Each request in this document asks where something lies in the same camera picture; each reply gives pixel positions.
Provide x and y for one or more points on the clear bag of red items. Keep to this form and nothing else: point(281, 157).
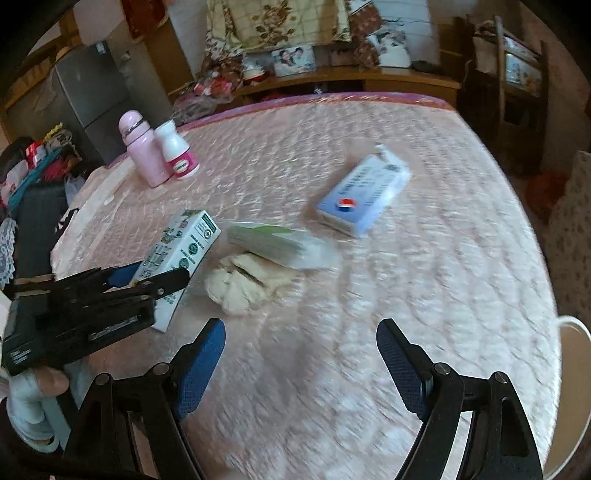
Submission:
point(207, 87)

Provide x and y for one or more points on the beige paper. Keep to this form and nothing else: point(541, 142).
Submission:
point(244, 281)

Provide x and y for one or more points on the orange bag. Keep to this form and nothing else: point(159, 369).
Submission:
point(547, 187)

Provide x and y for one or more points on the green and white tissue packet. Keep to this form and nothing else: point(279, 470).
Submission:
point(277, 247)

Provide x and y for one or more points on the black box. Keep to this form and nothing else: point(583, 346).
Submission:
point(422, 66)

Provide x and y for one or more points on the wide red tasselled hanging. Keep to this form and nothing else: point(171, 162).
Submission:
point(147, 16)

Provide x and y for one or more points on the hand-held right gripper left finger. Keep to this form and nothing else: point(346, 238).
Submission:
point(201, 369)

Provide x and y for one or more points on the flower printed box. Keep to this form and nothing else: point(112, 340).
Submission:
point(521, 69)

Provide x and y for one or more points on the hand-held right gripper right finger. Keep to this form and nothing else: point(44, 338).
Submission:
point(401, 364)

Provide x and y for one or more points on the framed couple photo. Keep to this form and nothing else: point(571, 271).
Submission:
point(293, 60)

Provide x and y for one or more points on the wall socket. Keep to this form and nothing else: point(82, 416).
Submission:
point(124, 57)

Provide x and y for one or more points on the person's left hand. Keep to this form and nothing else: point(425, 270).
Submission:
point(46, 383)

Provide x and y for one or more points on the white and red jar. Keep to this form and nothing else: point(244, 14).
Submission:
point(254, 71)

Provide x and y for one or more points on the white bottle with pink label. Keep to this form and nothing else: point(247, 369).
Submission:
point(178, 154)

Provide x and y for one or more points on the green and white milk carton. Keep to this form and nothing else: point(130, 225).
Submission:
point(180, 249)

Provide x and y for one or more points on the red plastic bag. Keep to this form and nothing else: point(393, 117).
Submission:
point(272, 98)

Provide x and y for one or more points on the blue and white box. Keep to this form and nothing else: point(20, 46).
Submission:
point(362, 196)

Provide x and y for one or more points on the wooden wall frame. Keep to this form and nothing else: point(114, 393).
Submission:
point(180, 50)

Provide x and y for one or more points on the floral checked cloth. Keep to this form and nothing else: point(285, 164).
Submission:
point(277, 23)

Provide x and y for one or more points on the wedding photo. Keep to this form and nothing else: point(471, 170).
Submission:
point(390, 46)

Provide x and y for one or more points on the grey refrigerator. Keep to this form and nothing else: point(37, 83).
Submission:
point(87, 87)

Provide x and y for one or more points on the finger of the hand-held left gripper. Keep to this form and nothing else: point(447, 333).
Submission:
point(122, 275)
point(166, 281)

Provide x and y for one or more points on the wooden chair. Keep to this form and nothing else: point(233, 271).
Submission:
point(508, 115)

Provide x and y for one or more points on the small brown box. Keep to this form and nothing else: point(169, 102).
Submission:
point(341, 56)

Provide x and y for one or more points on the white plastic bin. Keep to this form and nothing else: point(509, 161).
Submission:
point(572, 397)

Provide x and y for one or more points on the pile of bags and clothes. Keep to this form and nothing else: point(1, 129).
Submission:
point(32, 166)

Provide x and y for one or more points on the wooden cabinet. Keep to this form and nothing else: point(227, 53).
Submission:
point(369, 83)

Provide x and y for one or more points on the white plastic bag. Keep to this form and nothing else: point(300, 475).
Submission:
point(74, 187)

